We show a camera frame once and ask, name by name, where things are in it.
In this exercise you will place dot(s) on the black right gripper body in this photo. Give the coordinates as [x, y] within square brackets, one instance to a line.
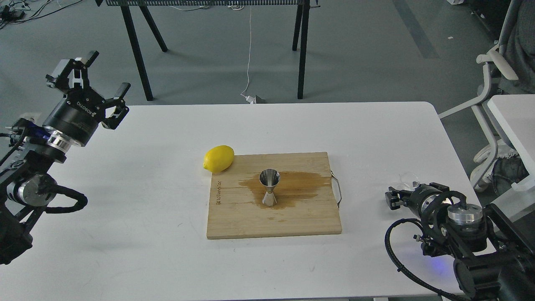
[420, 198]

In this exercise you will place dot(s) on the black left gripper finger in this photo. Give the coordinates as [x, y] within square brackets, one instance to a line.
[114, 109]
[72, 75]

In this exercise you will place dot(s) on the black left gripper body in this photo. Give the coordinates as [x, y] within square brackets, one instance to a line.
[77, 115]

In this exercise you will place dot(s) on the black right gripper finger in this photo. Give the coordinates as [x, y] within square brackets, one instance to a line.
[397, 198]

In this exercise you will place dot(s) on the small clear glass cup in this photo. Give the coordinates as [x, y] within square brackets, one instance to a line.
[407, 181]

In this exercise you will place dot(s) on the steel double jigger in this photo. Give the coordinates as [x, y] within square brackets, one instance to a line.
[269, 178]

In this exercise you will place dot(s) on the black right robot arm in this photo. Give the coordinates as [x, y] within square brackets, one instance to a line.
[492, 259]

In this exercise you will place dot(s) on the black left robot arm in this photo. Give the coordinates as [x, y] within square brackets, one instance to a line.
[27, 190]

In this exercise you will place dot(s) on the bamboo cutting board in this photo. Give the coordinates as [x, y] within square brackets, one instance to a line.
[306, 204]

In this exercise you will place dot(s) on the yellow lemon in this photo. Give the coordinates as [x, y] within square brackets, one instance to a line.
[218, 158]

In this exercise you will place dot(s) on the white side table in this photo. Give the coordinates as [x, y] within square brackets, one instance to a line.
[515, 113]

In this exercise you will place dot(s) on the person in grey clothes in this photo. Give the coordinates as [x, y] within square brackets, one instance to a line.
[520, 53]

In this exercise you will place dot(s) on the black metal trestle table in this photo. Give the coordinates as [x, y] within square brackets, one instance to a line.
[180, 47]

